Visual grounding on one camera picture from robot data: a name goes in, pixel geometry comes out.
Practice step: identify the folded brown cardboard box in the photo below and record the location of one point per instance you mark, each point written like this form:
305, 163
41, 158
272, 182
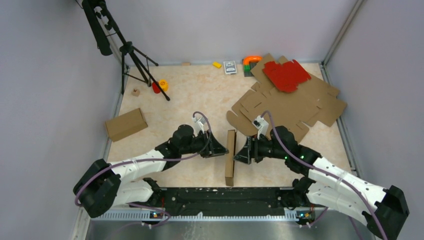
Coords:
125, 125

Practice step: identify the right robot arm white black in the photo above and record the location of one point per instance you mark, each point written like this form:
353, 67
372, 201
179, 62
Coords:
383, 211

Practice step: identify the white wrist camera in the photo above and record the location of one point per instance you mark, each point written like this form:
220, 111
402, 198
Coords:
261, 125
199, 124

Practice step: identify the red yellow toy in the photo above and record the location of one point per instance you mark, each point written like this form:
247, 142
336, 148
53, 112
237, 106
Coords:
163, 85

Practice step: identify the brown cardboard box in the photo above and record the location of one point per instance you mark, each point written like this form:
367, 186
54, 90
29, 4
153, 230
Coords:
229, 161
125, 125

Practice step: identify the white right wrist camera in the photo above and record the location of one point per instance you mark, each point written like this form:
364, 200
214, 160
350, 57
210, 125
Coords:
261, 125

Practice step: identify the stack of brown cardboard blanks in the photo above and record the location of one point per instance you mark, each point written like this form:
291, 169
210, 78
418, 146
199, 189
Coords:
314, 101

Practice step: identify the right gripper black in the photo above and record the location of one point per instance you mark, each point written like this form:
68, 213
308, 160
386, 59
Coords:
250, 150

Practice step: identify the small wooden block at wall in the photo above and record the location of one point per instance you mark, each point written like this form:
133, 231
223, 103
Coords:
186, 63

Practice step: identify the yellow small block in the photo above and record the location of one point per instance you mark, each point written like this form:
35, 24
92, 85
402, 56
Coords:
217, 64

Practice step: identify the playing card deck box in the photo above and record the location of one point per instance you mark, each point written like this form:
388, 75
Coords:
230, 67

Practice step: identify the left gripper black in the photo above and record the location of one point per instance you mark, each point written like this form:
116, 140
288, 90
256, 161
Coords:
214, 148

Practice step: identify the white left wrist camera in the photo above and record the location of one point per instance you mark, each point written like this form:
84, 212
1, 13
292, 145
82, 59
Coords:
199, 124

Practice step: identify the red flat cardboard blank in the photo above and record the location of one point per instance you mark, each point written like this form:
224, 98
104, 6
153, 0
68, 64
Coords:
287, 76

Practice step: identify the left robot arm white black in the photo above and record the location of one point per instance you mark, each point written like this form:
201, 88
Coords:
108, 184

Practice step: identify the orange green toy block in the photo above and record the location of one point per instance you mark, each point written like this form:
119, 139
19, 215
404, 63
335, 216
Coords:
248, 63

